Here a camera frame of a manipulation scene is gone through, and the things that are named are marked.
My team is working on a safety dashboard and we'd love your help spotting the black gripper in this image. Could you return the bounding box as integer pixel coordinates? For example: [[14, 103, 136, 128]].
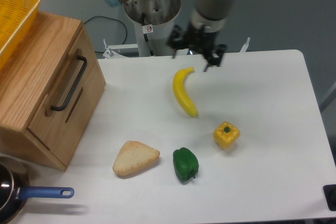
[[166, 23, 227, 72]]

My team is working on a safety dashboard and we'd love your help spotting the wooden drawer cabinet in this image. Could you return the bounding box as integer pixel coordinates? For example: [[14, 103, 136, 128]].
[[0, 10, 107, 172]]

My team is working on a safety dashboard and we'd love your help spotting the yellow banana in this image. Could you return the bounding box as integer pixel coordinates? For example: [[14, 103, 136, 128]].
[[172, 67, 198, 118]]

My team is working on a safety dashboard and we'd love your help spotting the yellow bell pepper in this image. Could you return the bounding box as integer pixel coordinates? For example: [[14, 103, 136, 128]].
[[213, 121, 240, 148]]

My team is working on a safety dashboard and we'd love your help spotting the green bell pepper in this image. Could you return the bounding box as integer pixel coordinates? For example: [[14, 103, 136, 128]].
[[173, 147, 199, 184]]

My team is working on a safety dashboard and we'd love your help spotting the triangular bread slice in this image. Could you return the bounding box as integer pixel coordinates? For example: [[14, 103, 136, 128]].
[[112, 141, 160, 177]]

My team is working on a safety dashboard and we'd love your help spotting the yellow plastic basket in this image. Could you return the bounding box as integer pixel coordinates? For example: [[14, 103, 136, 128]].
[[1, 0, 42, 68]]

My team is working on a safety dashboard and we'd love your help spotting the black object at table edge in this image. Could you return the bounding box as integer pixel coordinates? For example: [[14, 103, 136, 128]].
[[323, 184, 336, 211]]

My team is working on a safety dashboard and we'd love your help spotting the black cable on floor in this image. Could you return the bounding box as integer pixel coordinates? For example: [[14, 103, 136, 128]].
[[83, 15, 128, 53]]

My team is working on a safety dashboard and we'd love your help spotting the white metal base frame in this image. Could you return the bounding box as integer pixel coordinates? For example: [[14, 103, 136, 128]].
[[102, 34, 251, 59]]

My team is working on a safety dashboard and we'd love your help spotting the black pan blue handle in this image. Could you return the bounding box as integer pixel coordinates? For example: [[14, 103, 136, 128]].
[[1, 156, 75, 223]]

